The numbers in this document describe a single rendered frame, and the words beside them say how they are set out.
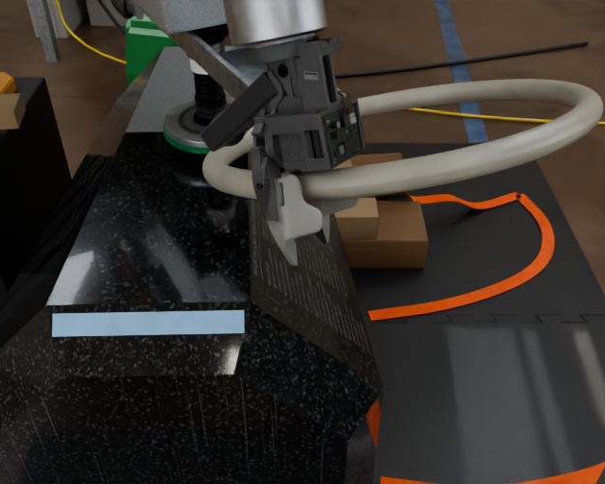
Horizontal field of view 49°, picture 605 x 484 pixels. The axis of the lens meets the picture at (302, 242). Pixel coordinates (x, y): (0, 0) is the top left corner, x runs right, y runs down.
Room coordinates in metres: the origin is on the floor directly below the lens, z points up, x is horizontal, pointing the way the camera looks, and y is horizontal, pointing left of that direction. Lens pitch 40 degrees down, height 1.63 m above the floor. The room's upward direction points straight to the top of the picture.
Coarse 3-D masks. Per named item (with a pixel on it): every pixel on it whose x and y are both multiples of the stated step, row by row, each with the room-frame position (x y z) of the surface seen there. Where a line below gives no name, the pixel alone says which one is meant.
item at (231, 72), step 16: (128, 0) 1.44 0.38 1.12; (192, 32) 1.22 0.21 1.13; (192, 48) 1.20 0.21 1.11; (208, 48) 1.14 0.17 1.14; (240, 48) 1.25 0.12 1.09; (208, 64) 1.13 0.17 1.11; (224, 64) 1.07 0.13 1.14; (240, 64) 1.17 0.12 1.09; (256, 64) 1.17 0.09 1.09; (224, 80) 1.07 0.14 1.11; (240, 80) 1.01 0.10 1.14
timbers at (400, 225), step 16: (352, 160) 2.35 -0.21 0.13; (368, 160) 2.35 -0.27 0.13; (384, 160) 2.35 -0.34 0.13; (400, 192) 2.26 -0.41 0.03; (384, 208) 1.99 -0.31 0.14; (400, 208) 1.99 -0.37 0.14; (416, 208) 1.99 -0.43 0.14; (384, 224) 1.90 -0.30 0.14; (400, 224) 1.90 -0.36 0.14; (416, 224) 1.90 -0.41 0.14; (352, 240) 1.81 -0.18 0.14; (368, 240) 1.81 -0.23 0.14; (384, 240) 1.81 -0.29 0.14; (400, 240) 1.81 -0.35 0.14; (416, 240) 1.81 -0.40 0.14; (352, 256) 1.81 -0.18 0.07; (368, 256) 1.81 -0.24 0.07; (384, 256) 1.81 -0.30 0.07; (400, 256) 1.81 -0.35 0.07; (416, 256) 1.80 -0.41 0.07
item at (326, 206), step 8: (328, 200) 0.56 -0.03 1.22; (336, 200) 0.56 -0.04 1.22; (344, 200) 0.55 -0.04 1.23; (352, 200) 0.55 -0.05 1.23; (320, 208) 0.56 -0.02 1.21; (328, 208) 0.56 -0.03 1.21; (336, 208) 0.56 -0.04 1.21; (344, 208) 0.55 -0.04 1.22; (328, 216) 0.57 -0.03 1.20; (328, 224) 0.56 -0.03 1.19; (320, 232) 0.55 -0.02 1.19; (328, 232) 0.56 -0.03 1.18; (320, 240) 0.55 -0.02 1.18
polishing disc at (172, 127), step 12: (180, 108) 1.36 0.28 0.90; (192, 108) 1.36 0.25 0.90; (168, 120) 1.31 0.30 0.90; (180, 120) 1.31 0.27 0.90; (192, 120) 1.31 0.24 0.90; (168, 132) 1.26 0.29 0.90; (180, 132) 1.26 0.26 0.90; (192, 132) 1.26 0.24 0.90; (192, 144) 1.22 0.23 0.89; (204, 144) 1.21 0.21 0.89
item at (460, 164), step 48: (384, 96) 0.95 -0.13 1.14; (432, 96) 0.93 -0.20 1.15; (480, 96) 0.89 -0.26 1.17; (528, 96) 0.83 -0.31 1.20; (576, 96) 0.71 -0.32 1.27; (240, 144) 0.80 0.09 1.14; (480, 144) 0.54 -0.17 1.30; (528, 144) 0.54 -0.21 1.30; (240, 192) 0.58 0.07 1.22; (336, 192) 0.52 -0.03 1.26; (384, 192) 0.51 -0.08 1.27
